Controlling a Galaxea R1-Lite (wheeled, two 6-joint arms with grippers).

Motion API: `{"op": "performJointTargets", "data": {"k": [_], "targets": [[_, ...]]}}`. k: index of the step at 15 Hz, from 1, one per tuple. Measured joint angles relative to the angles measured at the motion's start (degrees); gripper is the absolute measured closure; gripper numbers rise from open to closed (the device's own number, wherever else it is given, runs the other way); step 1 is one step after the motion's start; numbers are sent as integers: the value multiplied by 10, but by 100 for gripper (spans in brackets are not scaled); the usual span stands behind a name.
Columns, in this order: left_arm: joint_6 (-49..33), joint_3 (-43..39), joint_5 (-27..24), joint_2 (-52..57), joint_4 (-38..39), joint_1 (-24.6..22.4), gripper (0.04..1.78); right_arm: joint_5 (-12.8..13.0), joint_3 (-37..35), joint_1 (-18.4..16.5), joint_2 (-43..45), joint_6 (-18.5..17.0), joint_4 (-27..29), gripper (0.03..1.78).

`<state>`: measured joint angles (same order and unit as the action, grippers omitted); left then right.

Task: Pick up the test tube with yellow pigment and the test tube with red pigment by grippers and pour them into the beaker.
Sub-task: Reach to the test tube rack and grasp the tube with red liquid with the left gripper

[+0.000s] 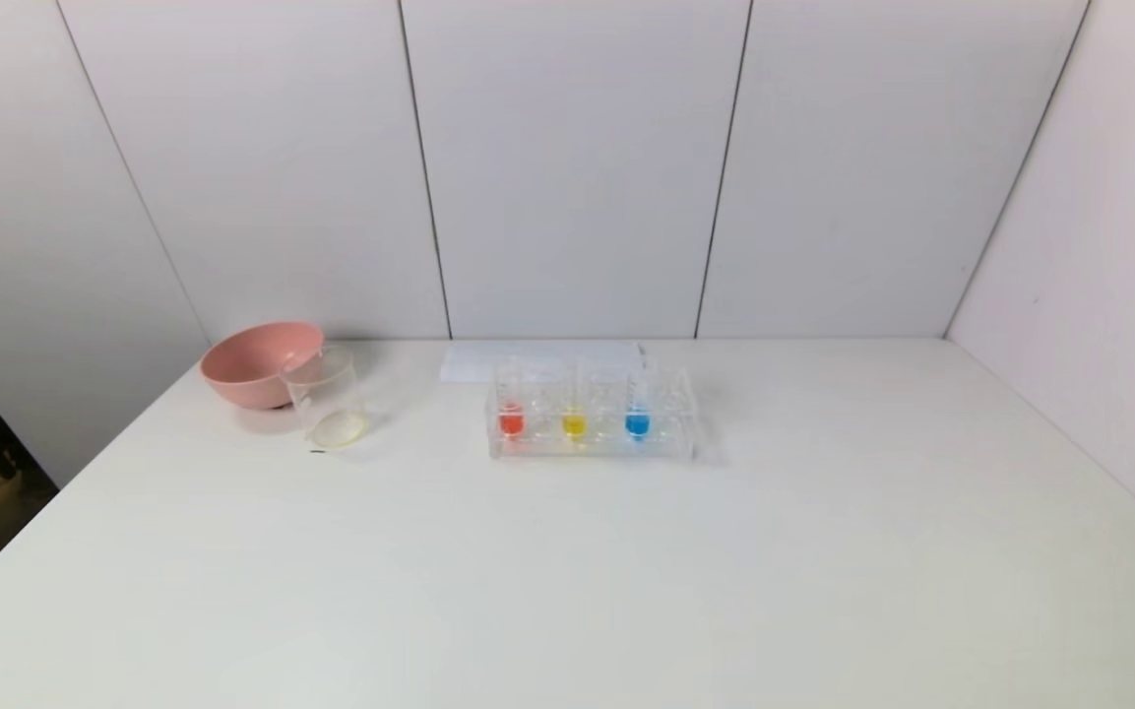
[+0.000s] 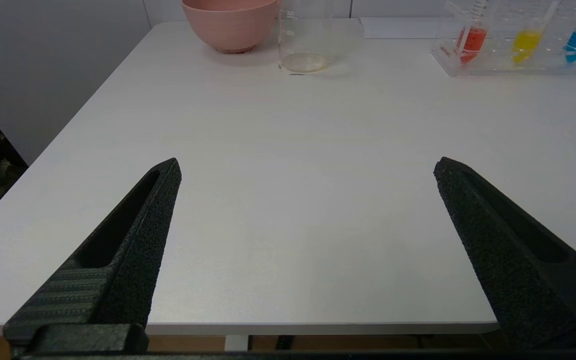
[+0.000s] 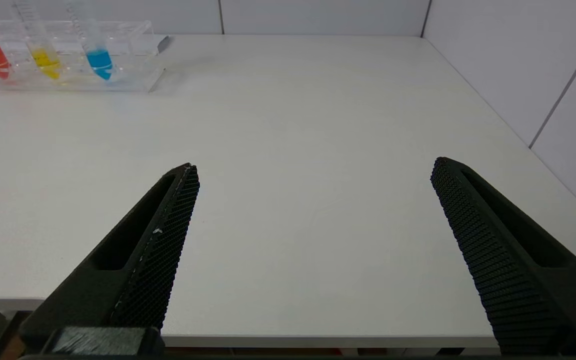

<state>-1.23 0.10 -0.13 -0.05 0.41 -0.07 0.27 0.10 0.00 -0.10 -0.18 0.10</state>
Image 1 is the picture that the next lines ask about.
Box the test tube with red pigment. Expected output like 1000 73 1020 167
495 359 527 444

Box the test tube with yellow pigment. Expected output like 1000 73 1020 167
560 359 591 446

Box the test tube with blue pigment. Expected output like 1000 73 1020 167
624 356 657 444

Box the clear acrylic test tube rack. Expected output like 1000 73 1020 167
486 362 701 464

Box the clear glass beaker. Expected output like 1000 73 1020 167
280 345 371 451

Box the white paper sheet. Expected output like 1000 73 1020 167
439 341 647 385

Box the pink plastic bowl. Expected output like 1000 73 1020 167
199 321 325 411

